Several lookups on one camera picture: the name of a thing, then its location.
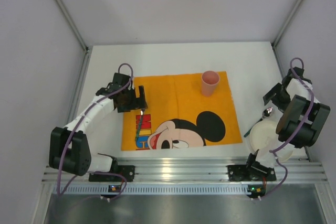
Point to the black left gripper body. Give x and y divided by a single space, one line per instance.
139 100

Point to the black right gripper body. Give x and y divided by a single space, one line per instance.
274 94

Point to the green handled fork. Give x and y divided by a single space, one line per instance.
139 124

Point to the green handled spoon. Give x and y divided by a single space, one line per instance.
267 113

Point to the orange cartoon mouse placemat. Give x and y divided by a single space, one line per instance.
179 116

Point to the pink plastic cup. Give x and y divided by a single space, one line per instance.
210 80

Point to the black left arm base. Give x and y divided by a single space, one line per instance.
127 171

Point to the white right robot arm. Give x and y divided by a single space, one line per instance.
302 120

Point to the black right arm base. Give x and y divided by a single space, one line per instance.
252 171

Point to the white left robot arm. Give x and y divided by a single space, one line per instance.
70 149

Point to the cream round plate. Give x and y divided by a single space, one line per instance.
263 138

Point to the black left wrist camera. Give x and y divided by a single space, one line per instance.
120 79

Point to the left aluminium corner post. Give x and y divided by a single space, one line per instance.
70 22

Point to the aluminium corner post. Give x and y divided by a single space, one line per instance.
287 22
70 22

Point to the aluminium mounting rail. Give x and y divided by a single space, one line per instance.
213 170

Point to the right aluminium corner post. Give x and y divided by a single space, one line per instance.
287 22

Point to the perforated metal cable tray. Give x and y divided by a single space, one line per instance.
166 189

